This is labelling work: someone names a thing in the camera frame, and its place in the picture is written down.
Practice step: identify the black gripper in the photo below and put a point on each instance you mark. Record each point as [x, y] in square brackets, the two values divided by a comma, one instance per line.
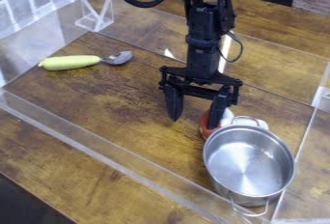
[178, 84]

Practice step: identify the red white plush mushroom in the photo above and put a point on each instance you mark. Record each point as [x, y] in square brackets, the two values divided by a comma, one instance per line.
[228, 119]

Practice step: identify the silver metal pot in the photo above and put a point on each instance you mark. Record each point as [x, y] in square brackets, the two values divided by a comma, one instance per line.
[248, 163]

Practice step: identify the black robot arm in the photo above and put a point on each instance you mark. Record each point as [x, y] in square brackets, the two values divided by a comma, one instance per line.
[210, 20]

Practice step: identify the clear acrylic enclosure wall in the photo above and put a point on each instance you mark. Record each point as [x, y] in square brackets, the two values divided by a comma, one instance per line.
[88, 143]

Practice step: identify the clear acrylic triangle bracket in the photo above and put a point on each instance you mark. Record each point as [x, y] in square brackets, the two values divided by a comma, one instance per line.
[95, 21]

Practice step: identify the green handled metal spoon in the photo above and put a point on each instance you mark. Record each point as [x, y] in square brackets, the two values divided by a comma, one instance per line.
[80, 61]

